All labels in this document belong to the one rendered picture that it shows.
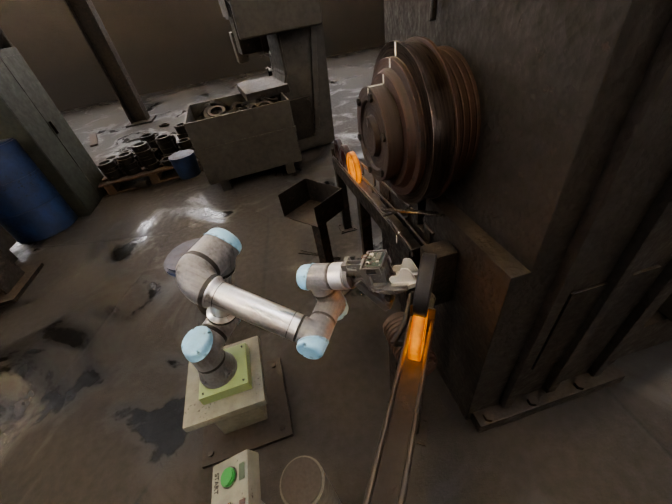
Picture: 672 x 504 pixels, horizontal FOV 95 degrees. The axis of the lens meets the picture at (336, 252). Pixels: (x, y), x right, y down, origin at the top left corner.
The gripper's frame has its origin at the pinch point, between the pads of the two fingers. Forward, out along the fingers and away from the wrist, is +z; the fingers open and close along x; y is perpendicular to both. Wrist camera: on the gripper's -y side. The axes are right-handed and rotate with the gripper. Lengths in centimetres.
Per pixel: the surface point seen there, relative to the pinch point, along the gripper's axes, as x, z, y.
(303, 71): 288, -166, 39
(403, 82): 35, -3, 37
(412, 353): -7.5, -6.6, -19.9
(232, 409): -25, -80, -43
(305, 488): -41, -32, -34
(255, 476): -44, -40, -24
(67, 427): -51, -181, -47
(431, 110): 26.7, 3.9, 30.0
